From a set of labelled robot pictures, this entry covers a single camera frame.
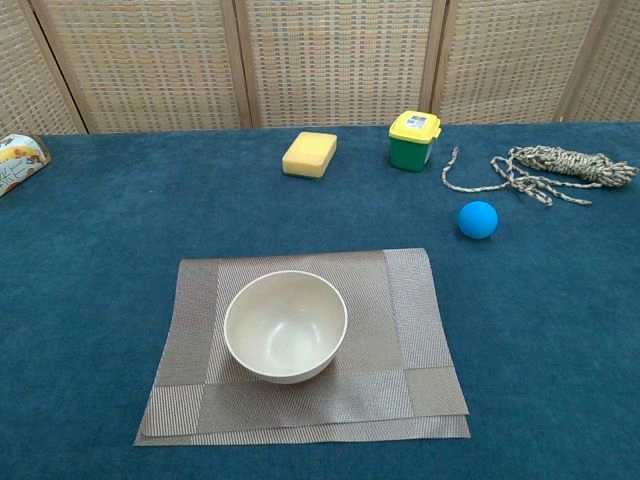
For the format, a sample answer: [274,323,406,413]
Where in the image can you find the tea bottle with label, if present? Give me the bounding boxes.
[0,133,53,198]

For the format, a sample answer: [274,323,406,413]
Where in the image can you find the beige braided rope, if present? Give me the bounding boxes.
[440,144,640,208]

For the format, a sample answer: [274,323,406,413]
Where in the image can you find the woven bamboo screen panel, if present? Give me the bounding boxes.
[0,0,89,136]
[432,0,614,126]
[29,0,254,135]
[557,0,640,124]
[233,0,447,129]

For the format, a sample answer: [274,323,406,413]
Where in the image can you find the green container yellow lid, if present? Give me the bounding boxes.
[388,110,444,173]

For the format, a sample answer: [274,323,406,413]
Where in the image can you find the cream bowl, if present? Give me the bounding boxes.
[223,270,349,386]

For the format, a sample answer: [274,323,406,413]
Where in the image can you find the blue ball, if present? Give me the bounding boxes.
[458,200,500,240]

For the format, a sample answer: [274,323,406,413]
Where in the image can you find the brown woven placemat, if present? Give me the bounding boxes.
[133,246,472,447]

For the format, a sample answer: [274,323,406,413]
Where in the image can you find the blue carpet table cover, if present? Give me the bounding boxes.
[0,121,640,480]

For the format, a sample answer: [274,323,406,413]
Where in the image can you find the yellow sponge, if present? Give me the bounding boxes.
[281,131,338,182]

